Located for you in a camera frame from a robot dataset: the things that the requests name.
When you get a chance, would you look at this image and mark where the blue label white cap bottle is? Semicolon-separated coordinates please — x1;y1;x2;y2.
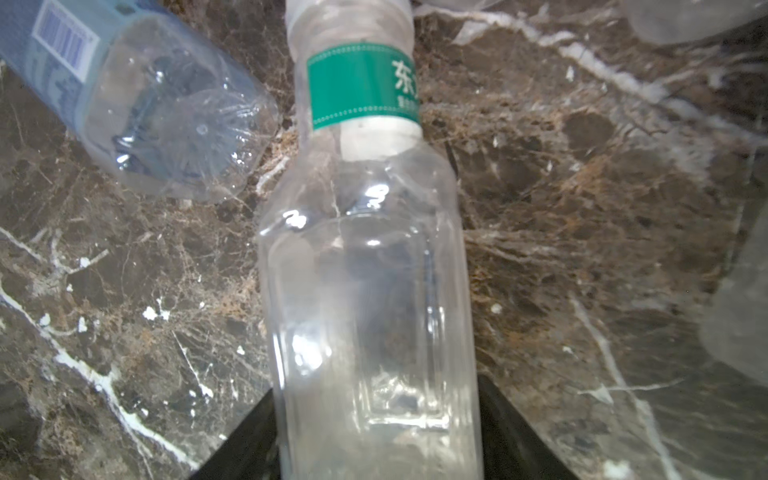
699;209;767;384

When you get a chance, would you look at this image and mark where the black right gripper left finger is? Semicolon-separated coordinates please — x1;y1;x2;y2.
189;390;279;480

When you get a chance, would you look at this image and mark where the clear bottle barcode blue cap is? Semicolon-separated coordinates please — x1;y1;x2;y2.
1;1;279;203

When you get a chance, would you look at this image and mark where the clear unlabelled crushed bottle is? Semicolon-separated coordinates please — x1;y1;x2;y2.
621;0;767;45

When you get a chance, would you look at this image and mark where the clear square bottle green band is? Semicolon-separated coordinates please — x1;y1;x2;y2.
258;1;483;479

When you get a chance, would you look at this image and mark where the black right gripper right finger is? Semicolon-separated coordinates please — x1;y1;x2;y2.
478;374;577;480

